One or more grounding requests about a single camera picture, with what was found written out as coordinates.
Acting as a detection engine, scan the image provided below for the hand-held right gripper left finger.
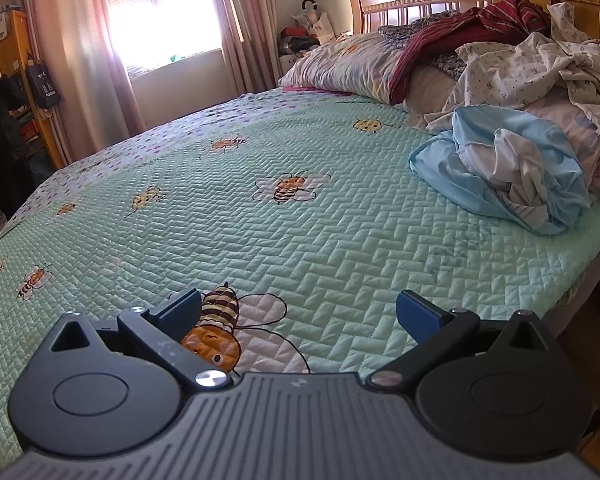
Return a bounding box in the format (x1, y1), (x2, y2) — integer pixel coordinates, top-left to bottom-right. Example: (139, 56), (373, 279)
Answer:
(50, 290), (233, 391)

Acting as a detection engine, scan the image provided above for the floral pillow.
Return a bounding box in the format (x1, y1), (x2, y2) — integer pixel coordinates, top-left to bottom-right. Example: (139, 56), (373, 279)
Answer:
(278, 34), (416, 106)

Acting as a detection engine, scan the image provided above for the dark red striped garment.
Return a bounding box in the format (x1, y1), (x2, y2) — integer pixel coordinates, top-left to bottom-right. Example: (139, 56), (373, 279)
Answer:
(389, 0), (552, 104)

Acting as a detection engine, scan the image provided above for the window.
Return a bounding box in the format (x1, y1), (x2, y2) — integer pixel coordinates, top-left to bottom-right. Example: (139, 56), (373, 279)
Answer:
(102, 0), (227, 79)

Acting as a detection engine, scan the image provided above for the black hanging bag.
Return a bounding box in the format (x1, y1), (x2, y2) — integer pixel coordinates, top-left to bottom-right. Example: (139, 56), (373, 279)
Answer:
(26, 62), (62, 110)

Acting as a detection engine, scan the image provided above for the pink curtain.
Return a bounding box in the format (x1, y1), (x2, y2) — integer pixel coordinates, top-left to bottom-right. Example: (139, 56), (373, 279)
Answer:
(22, 0), (147, 161)
(202, 0), (277, 99)

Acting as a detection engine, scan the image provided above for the light blue and white jacket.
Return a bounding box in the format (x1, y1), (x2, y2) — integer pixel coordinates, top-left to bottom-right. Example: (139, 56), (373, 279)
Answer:
(409, 105), (592, 237)

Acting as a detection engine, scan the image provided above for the dark floral garment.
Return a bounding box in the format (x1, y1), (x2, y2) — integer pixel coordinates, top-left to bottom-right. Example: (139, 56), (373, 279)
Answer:
(379, 9), (467, 77)

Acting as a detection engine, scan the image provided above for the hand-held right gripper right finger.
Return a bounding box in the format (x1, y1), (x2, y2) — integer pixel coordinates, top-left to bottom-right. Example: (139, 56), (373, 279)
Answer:
(365, 290), (553, 388)

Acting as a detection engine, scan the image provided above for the beige pillow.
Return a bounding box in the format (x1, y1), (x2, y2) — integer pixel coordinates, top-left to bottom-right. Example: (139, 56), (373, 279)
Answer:
(405, 64), (463, 116)

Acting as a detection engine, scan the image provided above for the white plastic bag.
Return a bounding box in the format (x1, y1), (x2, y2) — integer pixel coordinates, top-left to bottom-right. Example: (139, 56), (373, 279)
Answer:
(292, 0), (337, 44)

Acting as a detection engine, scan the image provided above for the black bag on nightstand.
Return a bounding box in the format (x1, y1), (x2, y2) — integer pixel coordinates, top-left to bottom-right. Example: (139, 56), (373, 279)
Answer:
(278, 30), (322, 57)

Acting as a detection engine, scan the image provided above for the white printed garment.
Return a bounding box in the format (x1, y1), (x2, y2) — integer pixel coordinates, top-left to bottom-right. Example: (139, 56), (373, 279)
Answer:
(424, 2), (600, 142)

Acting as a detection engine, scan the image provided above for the green quilted bee bedspread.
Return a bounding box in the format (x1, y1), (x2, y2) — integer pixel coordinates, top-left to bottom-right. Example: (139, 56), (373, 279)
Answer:
(0, 86), (600, 461)

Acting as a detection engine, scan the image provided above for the wooden bed headboard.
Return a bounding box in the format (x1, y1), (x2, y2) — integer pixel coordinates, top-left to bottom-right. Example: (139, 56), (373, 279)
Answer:
(350, 0), (600, 43)

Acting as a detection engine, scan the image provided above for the wooden bookshelf cabinet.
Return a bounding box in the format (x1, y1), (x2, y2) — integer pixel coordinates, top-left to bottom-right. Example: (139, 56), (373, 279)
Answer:
(0, 9), (67, 172)

